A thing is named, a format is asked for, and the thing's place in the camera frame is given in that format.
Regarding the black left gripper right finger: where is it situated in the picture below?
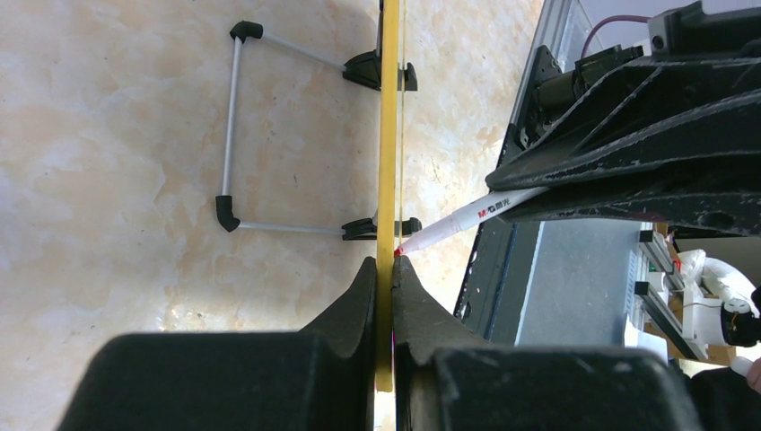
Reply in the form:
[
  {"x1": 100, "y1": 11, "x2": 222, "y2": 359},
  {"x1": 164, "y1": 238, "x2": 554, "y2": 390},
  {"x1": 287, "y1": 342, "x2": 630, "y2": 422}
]
[{"x1": 391, "y1": 256, "x2": 701, "y2": 430}]

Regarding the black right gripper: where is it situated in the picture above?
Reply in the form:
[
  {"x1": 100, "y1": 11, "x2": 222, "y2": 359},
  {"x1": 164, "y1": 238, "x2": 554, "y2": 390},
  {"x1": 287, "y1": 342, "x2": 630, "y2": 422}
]
[{"x1": 485, "y1": 3, "x2": 760, "y2": 237}]

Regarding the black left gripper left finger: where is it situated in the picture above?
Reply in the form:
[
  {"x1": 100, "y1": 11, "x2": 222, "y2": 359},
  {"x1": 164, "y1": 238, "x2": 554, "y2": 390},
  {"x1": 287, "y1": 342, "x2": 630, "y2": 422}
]
[{"x1": 59, "y1": 257, "x2": 377, "y2": 430}]

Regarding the red white marker pen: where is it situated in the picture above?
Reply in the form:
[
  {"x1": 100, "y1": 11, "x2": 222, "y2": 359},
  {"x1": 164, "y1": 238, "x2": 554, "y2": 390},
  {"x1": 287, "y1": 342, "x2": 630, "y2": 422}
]
[{"x1": 394, "y1": 187, "x2": 548, "y2": 257}]

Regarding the yellow framed whiteboard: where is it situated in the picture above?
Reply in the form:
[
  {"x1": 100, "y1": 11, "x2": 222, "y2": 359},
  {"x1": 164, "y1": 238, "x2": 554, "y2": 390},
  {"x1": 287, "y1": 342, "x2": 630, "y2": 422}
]
[{"x1": 214, "y1": 1, "x2": 417, "y2": 392}]

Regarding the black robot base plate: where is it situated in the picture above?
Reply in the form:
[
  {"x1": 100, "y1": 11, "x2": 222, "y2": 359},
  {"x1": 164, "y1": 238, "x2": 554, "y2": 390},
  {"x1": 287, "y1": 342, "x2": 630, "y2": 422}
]
[{"x1": 453, "y1": 45, "x2": 561, "y2": 345}]

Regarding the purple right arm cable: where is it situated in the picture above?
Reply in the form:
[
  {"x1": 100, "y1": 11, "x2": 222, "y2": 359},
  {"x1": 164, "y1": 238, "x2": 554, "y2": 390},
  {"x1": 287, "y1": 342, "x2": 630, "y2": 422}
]
[{"x1": 581, "y1": 13, "x2": 652, "y2": 59}]

